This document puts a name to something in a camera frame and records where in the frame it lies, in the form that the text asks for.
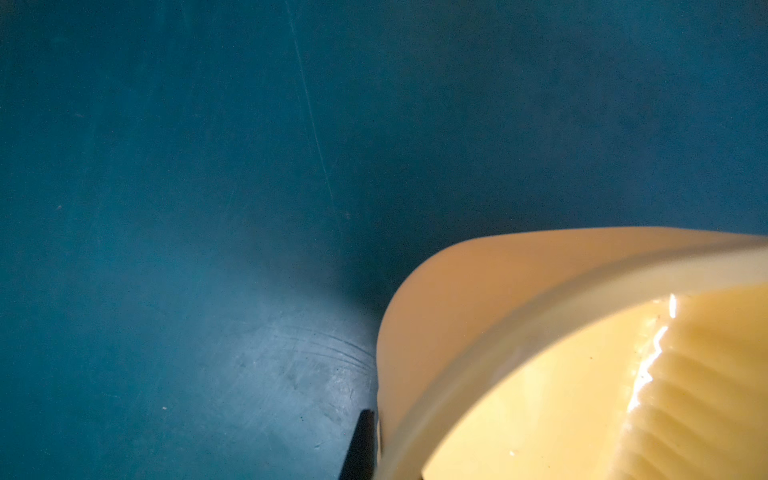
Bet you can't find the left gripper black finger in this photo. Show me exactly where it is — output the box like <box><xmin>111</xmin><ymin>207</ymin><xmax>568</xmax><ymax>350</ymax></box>
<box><xmin>338</xmin><ymin>409</ymin><xmax>378</xmax><ymax>480</ymax></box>

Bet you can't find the yellow plastic storage box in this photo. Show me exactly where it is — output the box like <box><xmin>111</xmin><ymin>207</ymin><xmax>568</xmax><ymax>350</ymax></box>
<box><xmin>375</xmin><ymin>227</ymin><xmax>767</xmax><ymax>479</ymax></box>

